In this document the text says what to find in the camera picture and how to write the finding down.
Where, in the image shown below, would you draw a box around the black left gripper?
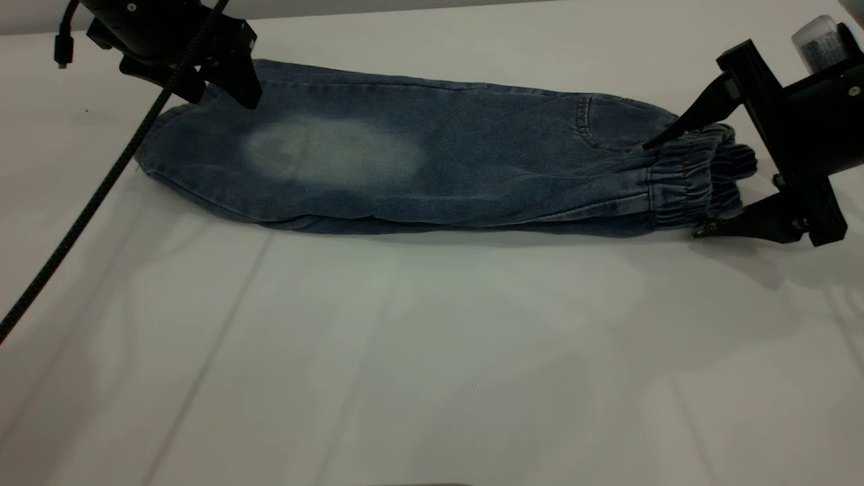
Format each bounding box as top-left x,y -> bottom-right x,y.
80,0 -> 263,110

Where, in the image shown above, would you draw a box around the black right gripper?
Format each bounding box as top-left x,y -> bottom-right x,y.
641,40 -> 864,247

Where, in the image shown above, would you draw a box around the blue denim pants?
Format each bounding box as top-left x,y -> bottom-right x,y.
135,59 -> 758,238

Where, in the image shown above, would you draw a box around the translucent white plastic cylinder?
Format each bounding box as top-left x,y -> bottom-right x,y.
791,15 -> 853,74

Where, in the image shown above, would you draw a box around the black cable with USB plug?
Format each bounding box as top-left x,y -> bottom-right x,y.
54,0 -> 82,70

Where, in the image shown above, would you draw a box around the black braided cable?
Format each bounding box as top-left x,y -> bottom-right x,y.
0,0 -> 230,345

